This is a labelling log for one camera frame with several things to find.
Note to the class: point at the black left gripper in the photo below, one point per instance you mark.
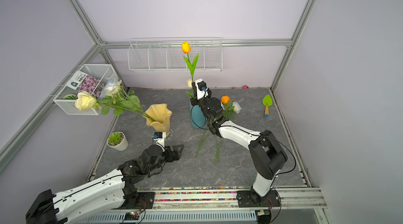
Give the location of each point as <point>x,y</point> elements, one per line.
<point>171,158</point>

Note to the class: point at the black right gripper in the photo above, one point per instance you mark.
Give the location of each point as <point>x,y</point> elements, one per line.
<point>195,100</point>

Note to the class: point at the teal cylinder vase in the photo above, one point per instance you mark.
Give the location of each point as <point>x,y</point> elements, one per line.
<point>197,117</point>

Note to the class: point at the yellow wavy glass vase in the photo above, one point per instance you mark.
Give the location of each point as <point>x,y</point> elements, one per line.
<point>158,116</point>

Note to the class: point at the small orange tulip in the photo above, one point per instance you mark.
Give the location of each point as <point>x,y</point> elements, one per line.
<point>186,48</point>

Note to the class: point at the white blue rose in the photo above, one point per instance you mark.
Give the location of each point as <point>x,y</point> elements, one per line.
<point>107,100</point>

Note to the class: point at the cream yellow rose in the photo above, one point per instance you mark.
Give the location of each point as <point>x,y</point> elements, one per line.
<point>86,101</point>

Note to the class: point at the cream white tulip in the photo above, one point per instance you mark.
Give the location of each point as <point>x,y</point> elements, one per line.
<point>191,92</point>

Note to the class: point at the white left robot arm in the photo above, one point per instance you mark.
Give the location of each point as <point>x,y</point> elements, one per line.
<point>111,191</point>

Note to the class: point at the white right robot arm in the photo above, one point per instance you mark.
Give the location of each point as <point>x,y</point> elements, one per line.
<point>267,153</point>

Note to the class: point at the seed packet purple flowers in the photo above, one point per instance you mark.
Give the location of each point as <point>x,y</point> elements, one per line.
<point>83,82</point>

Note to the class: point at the orange ranunculus flower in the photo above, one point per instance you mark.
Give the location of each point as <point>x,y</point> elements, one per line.
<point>225,99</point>

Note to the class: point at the green garden trowel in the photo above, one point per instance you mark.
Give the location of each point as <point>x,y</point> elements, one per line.
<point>267,102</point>

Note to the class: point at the white pot green succulent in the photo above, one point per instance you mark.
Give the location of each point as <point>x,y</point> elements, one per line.
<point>117,141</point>

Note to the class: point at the green striped ball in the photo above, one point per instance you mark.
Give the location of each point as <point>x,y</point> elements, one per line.
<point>70,97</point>

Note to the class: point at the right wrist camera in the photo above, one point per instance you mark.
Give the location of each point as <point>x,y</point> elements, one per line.
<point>201,89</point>

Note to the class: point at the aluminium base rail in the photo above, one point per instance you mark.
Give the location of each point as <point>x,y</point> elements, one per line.
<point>229,204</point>

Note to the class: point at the long white wire basket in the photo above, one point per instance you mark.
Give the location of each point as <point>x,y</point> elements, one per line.
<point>166,54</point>

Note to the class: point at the square white wire basket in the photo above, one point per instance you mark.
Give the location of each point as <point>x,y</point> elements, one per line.
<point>103,72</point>

